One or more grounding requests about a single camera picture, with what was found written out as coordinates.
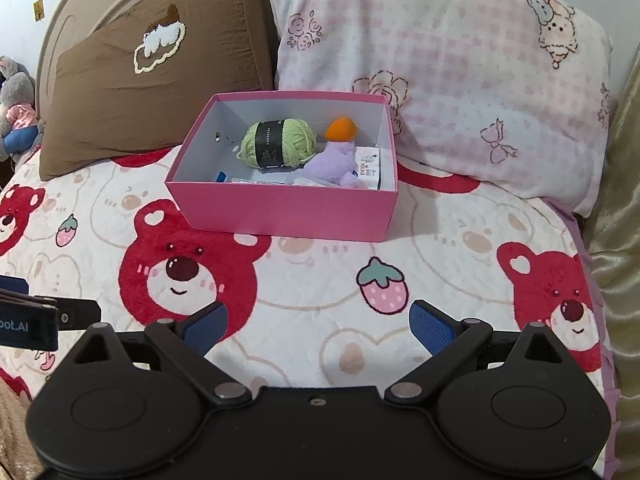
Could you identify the pink cardboard box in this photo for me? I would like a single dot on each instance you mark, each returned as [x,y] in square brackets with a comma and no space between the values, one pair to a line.
[280,210]

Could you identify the green yarn ball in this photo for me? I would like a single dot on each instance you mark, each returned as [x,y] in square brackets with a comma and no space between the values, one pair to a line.
[295,140]

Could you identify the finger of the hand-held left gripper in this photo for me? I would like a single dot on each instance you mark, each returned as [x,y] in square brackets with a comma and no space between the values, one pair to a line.
[80,316]
[12,282]

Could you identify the orange makeup sponge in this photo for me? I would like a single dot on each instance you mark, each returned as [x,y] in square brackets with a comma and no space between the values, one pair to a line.
[340,127]

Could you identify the pink checked pillow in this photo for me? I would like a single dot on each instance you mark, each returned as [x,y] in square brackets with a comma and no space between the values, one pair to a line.
[450,60]

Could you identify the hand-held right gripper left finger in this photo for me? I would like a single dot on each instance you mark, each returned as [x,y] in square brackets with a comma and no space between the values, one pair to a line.
[210,327]

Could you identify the yellow wall sticker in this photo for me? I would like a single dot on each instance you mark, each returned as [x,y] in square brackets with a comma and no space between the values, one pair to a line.
[39,11]

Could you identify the gold satin cloth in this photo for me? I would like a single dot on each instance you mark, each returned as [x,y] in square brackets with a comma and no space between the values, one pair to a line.
[620,260]

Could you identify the grey plush toy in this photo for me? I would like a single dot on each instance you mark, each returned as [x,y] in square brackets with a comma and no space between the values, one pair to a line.
[17,90]

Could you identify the white tissue packet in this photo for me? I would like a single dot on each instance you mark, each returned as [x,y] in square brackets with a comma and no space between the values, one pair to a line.
[369,170]

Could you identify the bear printed blanket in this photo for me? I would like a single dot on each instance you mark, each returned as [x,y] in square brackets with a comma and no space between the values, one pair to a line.
[300,285]

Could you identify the purple plush toy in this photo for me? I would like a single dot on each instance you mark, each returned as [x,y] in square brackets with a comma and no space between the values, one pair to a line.
[332,165]

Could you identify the brown pillow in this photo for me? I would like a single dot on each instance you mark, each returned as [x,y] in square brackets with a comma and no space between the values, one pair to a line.
[100,100]

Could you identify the beige fluffy cloth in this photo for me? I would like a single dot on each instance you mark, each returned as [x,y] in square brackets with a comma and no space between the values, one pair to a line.
[12,435]

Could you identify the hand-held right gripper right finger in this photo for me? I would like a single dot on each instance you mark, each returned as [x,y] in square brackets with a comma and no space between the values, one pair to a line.
[432,327]

